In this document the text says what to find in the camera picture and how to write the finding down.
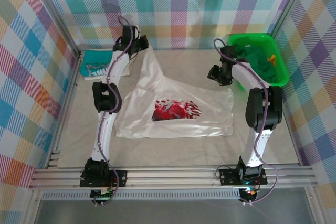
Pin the white t-shirt with red print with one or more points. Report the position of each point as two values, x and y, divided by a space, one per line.
183 127

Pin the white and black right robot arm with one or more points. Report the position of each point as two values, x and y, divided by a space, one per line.
258 145

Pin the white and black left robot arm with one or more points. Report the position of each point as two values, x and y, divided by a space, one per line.
105 134

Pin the crumpled green t-shirt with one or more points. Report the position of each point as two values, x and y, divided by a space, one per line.
260 61

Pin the folded teal SHINE t-shirt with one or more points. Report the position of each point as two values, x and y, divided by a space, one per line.
92 58

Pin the crumpled yellow t-shirt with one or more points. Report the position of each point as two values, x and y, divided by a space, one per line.
271 60

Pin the green plastic basket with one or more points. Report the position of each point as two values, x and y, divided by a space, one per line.
282 66

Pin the right controller circuit board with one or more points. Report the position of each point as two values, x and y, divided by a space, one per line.
248 193

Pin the controller circuit board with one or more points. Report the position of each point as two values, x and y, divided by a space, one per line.
103 195
248 193

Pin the left controller circuit board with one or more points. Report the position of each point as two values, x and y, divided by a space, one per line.
103 195

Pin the aluminium frame post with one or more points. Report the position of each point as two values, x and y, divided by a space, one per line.
56 14
289 3

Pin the aluminium table side rail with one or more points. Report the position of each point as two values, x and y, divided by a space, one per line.
67 103
288 124

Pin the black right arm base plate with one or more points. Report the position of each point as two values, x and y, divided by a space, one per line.
228 175

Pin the aluminium mounting rail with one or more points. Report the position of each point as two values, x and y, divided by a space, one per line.
170 178

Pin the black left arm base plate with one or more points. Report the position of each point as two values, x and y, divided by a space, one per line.
120 178

